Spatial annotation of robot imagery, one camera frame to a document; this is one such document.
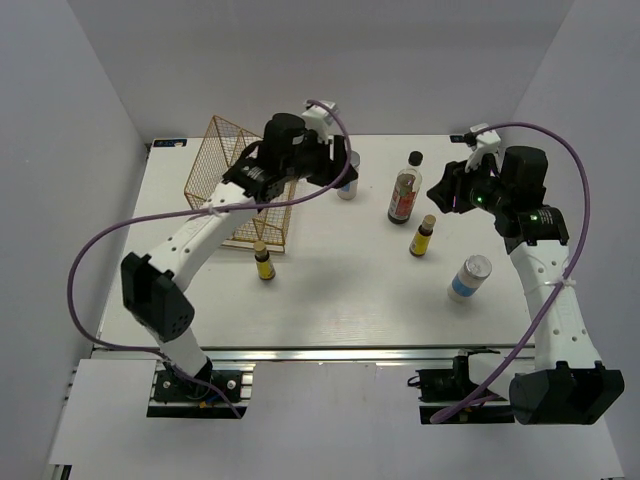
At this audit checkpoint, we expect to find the small yellow bottle right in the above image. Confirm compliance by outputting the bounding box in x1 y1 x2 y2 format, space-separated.
409 214 437 257

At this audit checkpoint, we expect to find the small yellow bottle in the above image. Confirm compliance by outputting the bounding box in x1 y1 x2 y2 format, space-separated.
253 241 276 281
409 214 437 257

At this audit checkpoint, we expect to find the dark sauce glass bottle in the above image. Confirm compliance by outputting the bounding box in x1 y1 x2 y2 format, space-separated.
387 151 423 224

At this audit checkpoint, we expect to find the aluminium front rail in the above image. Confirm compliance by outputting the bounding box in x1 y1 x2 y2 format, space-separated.
94 347 539 364

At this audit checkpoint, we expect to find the gold wire basket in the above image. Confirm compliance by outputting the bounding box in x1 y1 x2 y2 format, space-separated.
183 115 292 254

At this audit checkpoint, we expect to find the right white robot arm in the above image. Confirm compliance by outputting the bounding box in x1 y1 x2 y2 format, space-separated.
427 146 625 425

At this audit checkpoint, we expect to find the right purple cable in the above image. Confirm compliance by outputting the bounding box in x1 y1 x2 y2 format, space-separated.
429 122 593 425

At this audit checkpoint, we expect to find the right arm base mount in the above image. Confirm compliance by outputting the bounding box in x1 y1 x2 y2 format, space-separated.
406 353 515 425

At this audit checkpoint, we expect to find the white jar blue label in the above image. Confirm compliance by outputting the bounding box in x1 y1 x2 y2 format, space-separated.
447 255 493 302

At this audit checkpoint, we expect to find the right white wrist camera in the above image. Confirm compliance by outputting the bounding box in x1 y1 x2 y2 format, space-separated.
463 123 501 172

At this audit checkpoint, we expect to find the left blue table sticker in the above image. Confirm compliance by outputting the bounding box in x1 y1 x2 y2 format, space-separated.
152 138 187 148

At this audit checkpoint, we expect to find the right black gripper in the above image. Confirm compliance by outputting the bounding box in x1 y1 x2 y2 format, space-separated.
426 152 510 215

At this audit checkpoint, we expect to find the small yellow bottle left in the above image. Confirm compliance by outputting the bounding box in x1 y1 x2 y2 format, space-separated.
253 241 276 281

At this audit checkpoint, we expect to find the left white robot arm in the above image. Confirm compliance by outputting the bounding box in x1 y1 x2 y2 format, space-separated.
121 101 358 399

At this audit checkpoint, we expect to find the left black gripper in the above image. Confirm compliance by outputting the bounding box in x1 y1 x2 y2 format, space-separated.
281 129 359 190

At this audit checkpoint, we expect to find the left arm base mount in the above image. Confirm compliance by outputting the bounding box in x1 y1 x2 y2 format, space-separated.
146 363 253 420

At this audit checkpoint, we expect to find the white jar near basket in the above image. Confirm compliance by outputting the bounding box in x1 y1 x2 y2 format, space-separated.
337 151 361 200

